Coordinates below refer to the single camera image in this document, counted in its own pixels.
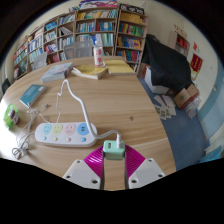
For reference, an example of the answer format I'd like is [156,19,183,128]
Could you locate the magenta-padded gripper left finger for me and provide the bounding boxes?
[61,145,108,192]

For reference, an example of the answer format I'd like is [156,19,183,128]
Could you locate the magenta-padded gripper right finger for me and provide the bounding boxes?
[123,145,167,191]

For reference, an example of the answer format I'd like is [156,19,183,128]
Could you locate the mint green charger block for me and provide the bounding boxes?
[102,139,127,161]

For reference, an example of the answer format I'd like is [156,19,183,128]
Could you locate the thick white charger cable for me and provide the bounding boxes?
[54,78,124,148]

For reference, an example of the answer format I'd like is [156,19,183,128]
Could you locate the white power strip pastel sockets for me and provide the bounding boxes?
[34,121,99,148]

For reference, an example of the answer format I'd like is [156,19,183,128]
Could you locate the scattered papers on floor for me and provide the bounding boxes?
[153,94,178,121]

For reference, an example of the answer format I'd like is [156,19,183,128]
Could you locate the brown cardboard box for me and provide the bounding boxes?
[173,83,201,110]

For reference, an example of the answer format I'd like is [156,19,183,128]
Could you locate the white box under cloth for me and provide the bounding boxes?
[143,66,171,96]

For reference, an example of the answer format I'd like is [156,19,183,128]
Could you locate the small red white-capped bottle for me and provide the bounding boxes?
[8,108,21,126]

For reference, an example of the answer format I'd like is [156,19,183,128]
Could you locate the teal book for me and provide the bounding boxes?
[19,83,48,109]

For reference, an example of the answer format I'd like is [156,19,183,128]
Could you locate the green plastic container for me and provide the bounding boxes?
[2,103,18,130]

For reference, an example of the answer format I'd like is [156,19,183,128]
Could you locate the thick yellow book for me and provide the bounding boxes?
[71,63,108,81]

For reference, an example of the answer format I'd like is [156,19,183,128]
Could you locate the grey-blue book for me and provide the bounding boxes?
[40,61,75,84]

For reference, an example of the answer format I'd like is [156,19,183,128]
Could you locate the thin yellow book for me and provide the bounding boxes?
[104,59,137,77]

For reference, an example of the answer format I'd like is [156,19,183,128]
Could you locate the black cloth cover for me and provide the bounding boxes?
[141,33,194,93]

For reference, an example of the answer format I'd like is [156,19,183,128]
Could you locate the white bottle with red label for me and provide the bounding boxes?
[93,43,106,68]

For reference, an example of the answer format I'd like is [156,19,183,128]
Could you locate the black office chair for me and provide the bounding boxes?
[0,78,11,95]

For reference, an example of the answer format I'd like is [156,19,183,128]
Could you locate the grey mesh office chair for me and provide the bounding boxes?
[63,40,95,61]
[31,51,49,71]

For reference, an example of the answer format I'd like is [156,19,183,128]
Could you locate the red hanging banner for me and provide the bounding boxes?
[189,53,204,74]

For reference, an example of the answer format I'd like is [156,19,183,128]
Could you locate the wooden bookshelf unit with books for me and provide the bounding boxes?
[11,0,150,81]

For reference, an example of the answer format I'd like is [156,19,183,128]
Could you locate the thin white coiled cable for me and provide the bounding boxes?
[11,103,52,160]

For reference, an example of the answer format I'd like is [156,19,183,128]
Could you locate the small wooden wall shelf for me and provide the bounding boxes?
[167,30,191,57]

